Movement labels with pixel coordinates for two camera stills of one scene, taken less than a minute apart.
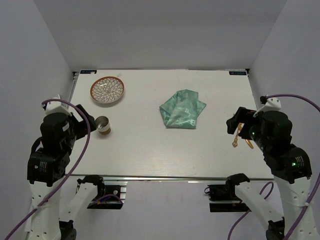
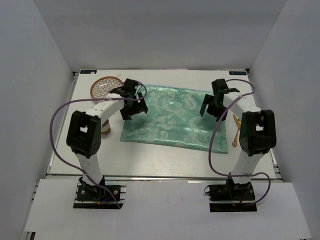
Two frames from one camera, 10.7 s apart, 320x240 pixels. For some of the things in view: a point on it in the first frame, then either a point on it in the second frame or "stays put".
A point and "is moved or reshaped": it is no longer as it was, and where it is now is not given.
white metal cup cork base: [103, 125] stays put
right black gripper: [242, 115] to [208, 99]
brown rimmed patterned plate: [107, 90] stays put
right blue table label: [237, 73] stays put
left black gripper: [83, 125] to [141, 107]
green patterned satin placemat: [181, 110] is moved or reshaped
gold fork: [235, 143] stays put
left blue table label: [87, 71] stays put
